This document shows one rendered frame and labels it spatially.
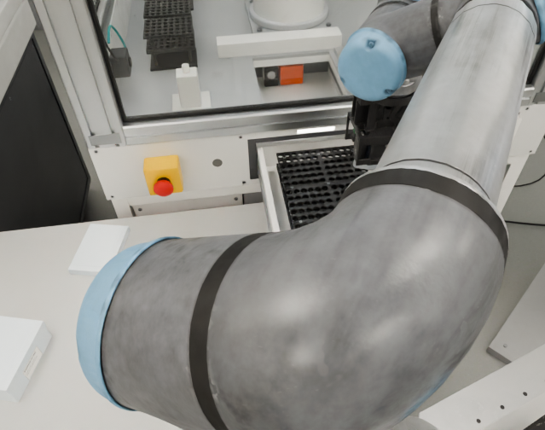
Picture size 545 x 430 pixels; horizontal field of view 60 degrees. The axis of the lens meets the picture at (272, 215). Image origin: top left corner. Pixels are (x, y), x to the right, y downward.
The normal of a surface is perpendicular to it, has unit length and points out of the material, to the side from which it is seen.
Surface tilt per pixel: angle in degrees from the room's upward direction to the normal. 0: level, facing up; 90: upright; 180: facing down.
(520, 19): 34
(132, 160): 90
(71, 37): 90
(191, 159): 90
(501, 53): 16
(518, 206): 0
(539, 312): 5
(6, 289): 0
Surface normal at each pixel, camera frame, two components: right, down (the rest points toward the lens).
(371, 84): -0.45, 0.65
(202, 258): -0.45, -0.78
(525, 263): -0.01, -0.70
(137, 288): -0.56, -0.56
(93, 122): 0.15, 0.72
